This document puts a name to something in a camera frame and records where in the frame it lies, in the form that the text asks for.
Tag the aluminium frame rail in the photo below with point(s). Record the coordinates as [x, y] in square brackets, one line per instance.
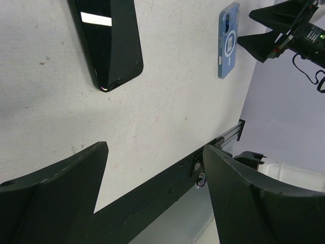
[231, 136]

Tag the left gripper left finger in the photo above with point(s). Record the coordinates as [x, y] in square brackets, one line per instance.
[54, 204]

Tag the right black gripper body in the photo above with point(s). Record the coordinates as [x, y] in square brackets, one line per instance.
[306, 39]

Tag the blue phone case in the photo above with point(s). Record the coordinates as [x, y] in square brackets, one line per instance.
[228, 25]

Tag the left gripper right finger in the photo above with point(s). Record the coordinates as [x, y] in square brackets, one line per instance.
[250, 207]

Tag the black smartphone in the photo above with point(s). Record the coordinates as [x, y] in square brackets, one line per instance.
[109, 35]

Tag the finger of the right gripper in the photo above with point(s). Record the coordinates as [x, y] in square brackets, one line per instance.
[261, 46]
[284, 16]

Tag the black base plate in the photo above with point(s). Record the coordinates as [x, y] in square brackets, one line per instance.
[122, 220]

